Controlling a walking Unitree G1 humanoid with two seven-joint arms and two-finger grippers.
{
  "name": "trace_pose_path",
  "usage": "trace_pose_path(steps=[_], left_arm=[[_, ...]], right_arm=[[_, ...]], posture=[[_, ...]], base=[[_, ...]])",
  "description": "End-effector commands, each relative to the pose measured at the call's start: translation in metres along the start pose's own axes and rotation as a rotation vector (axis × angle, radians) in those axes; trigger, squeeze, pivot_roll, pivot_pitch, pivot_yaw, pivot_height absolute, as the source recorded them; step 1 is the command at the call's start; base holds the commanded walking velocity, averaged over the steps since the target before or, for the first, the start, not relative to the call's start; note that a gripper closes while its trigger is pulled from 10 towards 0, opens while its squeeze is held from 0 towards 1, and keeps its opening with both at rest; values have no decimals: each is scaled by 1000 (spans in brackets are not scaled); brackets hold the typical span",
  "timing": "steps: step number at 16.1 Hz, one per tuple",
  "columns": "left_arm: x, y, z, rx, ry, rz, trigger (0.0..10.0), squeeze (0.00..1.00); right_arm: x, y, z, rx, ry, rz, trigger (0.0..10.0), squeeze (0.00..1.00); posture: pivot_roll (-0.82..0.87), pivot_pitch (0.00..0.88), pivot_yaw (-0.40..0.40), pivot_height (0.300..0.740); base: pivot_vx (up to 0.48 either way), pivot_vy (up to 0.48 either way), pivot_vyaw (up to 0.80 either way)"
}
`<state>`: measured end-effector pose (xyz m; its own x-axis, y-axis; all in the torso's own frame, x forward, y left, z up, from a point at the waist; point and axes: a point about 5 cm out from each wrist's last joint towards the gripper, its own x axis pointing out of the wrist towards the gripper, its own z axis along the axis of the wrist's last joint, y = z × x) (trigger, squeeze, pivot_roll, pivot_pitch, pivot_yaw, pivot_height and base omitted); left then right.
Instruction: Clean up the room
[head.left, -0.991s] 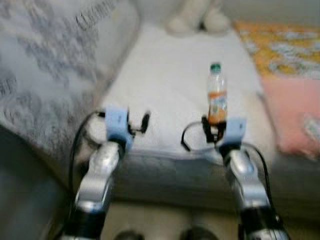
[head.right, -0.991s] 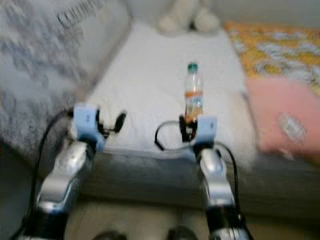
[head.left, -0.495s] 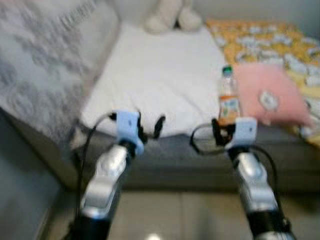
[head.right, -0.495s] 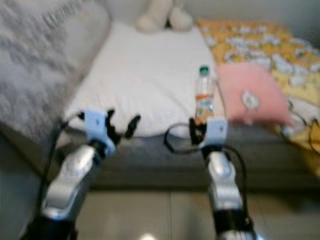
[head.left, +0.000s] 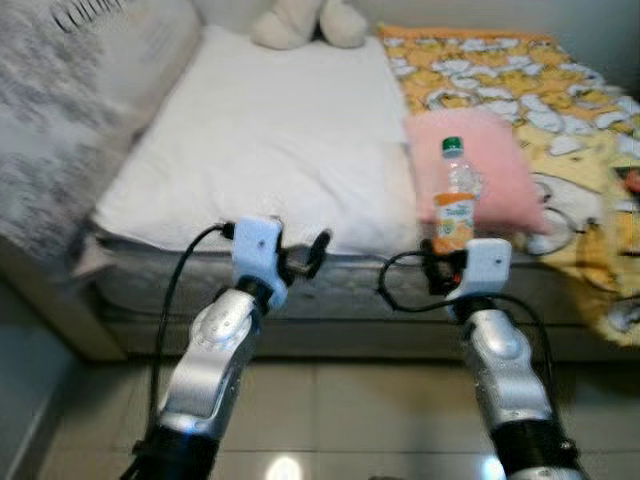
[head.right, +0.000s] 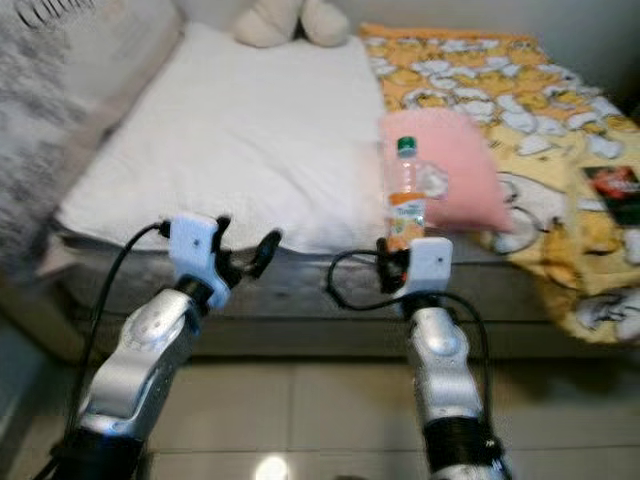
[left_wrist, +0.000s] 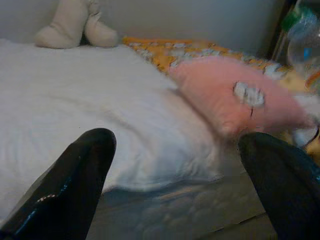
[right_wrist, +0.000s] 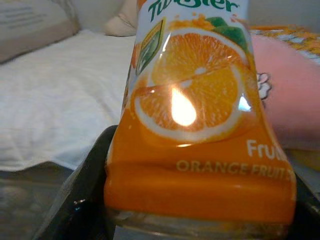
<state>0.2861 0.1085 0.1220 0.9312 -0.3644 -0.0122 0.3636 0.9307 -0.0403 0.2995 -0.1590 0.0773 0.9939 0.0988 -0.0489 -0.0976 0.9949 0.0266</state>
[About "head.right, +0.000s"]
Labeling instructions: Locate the grey printed headboard cushion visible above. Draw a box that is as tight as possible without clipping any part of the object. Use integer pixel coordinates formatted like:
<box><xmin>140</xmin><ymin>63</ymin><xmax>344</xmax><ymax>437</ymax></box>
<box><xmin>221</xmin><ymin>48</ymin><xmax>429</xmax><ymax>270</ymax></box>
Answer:
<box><xmin>0</xmin><ymin>0</ymin><xmax>186</xmax><ymax>281</ymax></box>

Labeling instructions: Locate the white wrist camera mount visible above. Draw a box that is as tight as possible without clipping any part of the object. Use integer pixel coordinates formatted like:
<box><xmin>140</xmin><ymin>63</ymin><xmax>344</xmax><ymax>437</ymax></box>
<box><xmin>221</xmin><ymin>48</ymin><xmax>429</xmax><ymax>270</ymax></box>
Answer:
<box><xmin>168</xmin><ymin>212</ymin><xmax>233</xmax><ymax>309</ymax></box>
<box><xmin>405</xmin><ymin>237</ymin><xmax>455</xmax><ymax>303</ymax></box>

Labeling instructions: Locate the yellow egg cartoon blanket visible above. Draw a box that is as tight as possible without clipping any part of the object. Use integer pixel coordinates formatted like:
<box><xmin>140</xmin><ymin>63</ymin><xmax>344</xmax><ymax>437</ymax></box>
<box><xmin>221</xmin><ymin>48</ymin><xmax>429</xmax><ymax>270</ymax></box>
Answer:
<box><xmin>360</xmin><ymin>24</ymin><xmax>640</xmax><ymax>346</ymax></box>

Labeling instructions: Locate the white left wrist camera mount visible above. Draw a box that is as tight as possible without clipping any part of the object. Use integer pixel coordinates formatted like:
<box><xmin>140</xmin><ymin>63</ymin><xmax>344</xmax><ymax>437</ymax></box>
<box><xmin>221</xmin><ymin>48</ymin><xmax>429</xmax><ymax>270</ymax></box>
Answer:
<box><xmin>168</xmin><ymin>212</ymin><xmax>233</xmax><ymax>309</ymax></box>

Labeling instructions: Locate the grey quilted mattress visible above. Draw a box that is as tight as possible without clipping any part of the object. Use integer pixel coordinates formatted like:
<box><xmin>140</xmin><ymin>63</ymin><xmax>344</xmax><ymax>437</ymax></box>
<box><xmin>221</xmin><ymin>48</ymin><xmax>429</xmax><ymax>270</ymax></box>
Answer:
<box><xmin>50</xmin><ymin>230</ymin><xmax>561</xmax><ymax>326</ymax></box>

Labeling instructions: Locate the white quilted bed sheet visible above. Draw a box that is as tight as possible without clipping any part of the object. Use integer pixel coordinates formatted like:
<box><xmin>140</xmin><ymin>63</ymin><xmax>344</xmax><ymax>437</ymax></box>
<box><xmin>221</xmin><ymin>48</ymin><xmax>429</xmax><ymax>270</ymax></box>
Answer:
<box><xmin>57</xmin><ymin>22</ymin><xmax>396</xmax><ymax>256</ymax></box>

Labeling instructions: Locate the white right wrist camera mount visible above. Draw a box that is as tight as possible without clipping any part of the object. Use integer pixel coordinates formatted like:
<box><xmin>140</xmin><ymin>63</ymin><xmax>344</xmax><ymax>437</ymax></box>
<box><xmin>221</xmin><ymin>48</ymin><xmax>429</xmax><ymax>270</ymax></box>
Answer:
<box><xmin>405</xmin><ymin>237</ymin><xmax>455</xmax><ymax>303</ymax></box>

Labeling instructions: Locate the pink plush pillow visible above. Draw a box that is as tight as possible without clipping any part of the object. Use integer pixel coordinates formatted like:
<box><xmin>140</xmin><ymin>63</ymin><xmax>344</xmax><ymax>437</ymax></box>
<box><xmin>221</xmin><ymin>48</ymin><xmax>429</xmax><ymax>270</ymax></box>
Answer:
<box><xmin>378</xmin><ymin>107</ymin><xmax>519</xmax><ymax>236</ymax></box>

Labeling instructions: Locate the cream plush toy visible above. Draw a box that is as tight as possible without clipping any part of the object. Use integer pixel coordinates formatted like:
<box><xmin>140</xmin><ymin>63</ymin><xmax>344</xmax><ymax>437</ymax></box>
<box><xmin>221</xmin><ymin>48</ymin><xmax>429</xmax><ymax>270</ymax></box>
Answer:
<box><xmin>233</xmin><ymin>0</ymin><xmax>353</xmax><ymax>49</ymax></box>

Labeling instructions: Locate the dark red cover magazine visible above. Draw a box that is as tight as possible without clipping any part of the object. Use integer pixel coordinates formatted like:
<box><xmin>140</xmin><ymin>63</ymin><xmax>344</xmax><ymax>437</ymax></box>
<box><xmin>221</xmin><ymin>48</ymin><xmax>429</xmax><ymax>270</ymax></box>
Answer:
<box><xmin>583</xmin><ymin>165</ymin><xmax>640</xmax><ymax>227</ymax></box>

